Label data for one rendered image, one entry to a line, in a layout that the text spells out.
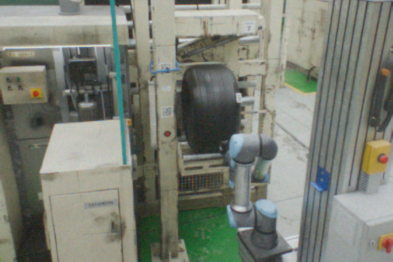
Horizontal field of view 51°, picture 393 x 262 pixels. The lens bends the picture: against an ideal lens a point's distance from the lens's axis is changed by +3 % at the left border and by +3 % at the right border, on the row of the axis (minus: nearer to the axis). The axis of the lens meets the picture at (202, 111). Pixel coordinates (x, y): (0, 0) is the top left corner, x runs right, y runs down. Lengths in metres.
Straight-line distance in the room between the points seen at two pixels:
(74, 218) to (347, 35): 1.46
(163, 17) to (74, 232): 1.27
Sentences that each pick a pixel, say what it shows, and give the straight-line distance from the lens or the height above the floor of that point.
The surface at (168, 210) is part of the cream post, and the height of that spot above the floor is 0.45.
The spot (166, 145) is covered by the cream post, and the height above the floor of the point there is 0.98.
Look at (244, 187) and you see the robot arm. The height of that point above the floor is 1.09.
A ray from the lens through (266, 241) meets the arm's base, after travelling 2.28.
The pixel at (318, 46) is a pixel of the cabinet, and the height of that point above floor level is 0.62.
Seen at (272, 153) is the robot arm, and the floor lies 1.28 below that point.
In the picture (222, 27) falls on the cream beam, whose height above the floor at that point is 1.70.
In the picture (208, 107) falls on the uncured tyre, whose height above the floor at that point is 1.31.
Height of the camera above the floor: 2.22
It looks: 22 degrees down
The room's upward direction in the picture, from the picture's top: 1 degrees clockwise
